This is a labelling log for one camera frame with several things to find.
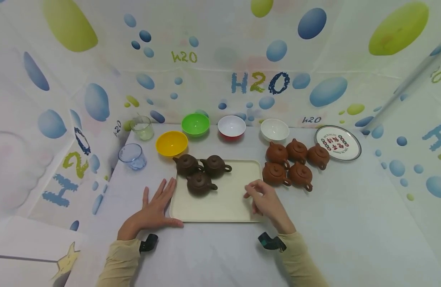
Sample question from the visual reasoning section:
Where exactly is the blue tinted glass cup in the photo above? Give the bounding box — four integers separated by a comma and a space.
118, 143, 148, 171

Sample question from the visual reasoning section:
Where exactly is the person's left hand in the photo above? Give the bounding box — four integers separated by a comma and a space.
117, 178, 184, 241

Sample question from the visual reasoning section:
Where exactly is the person's left forearm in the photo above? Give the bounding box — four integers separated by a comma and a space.
96, 238, 142, 287

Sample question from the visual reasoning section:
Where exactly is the green plastic bowl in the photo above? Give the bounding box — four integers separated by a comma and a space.
181, 113, 210, 138

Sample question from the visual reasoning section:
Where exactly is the person's right hand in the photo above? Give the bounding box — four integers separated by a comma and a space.
243, 179, 296, 235

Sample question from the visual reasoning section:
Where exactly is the white printed round plate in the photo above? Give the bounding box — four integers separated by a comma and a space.
314, 125, 362, 162

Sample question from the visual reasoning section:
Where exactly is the black wrist band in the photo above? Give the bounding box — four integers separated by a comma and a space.
257, 232, 288, 253
139, 234, 159, 253

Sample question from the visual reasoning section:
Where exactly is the yellow plastic bowl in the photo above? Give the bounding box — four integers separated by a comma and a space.
155, 131, 189, 157

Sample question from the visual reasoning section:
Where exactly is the clear glass cup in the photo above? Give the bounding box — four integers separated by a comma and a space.
130, 116, 155, 141

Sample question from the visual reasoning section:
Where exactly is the person's right forearm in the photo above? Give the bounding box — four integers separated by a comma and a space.
277, 231, 329, 287

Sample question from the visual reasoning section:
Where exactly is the cream rectangular tray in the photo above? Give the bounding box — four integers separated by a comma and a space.
169, 159, 265, 223

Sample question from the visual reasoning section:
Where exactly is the red bowl white inside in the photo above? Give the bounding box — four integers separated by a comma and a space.
217, 115, 247, 142

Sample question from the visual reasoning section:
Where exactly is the dark brown clay teapot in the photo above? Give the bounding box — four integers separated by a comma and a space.
200, 155, 233, 179
172, 154, 205, 177
186, 172, 218, 197

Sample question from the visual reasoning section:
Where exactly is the reddish brown clay teapot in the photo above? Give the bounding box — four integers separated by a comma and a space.
306, 143, 331, 171
285, 138, 309, 164
262, 162, 292, 187
288, 161, 314, 193
266, 142, 291, 170

